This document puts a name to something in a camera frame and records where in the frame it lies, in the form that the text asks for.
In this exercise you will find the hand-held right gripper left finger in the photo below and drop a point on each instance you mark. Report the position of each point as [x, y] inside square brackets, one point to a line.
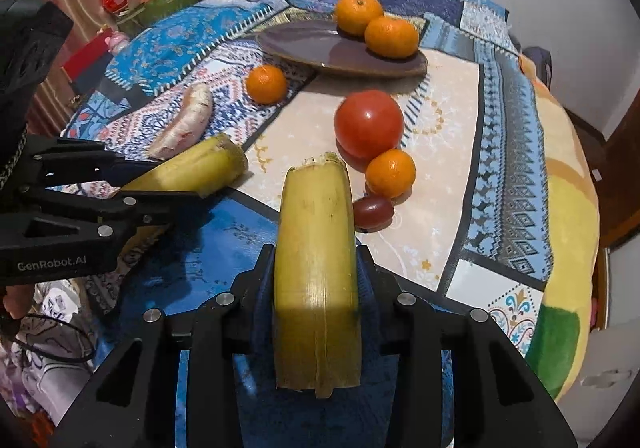
[250, 288]

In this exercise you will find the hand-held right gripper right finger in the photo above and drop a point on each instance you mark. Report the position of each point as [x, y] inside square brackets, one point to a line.
[381, 288]

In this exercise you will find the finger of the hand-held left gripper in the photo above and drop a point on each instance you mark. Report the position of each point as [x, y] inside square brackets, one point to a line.
[150, 208]
[131, 171]

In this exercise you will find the small yellow banana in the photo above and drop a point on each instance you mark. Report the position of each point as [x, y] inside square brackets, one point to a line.
[200, 167]

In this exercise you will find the large yellow banana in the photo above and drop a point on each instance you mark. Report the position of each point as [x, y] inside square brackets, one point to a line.
[315, 253]

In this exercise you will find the person's left hand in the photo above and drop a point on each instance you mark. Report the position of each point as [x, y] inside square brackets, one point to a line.
[14, 300]

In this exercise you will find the red box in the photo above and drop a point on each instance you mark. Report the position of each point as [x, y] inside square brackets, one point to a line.
[87, 60]

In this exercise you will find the dark red grape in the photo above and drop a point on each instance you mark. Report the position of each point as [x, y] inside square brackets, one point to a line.
[372, 213]

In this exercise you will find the pink sweet potato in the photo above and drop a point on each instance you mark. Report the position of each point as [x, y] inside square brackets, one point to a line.
[187, 120]

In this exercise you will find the small pink toy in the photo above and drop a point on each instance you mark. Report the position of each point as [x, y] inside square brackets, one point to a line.
[119, 41]

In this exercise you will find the mandarin orange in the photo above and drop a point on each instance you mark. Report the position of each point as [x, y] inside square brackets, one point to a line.
[357, 13]
[266, 84]
[390, 173]
[391, 37]

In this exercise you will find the green box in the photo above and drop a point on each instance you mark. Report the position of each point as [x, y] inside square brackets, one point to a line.
[160, 7]

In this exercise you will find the red tomato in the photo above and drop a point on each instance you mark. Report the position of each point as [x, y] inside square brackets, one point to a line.
[369, 123]

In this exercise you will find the blue patchwork blanket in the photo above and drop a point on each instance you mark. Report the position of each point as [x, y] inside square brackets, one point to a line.
[450, 137]

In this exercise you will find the grey printed cloth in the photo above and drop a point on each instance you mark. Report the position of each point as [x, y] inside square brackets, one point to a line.
[50, 378]

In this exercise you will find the yellow fleece blanket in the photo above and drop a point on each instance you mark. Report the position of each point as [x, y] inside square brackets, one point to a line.
[570, 208]

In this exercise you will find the brown oval plate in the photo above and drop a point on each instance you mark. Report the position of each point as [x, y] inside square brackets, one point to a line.
[320, 47]

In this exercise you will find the brown wooden furniture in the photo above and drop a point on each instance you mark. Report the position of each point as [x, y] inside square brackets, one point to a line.
[620, 167]

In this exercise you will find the dark bag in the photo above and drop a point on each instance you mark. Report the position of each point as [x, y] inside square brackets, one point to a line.
[537, 62]

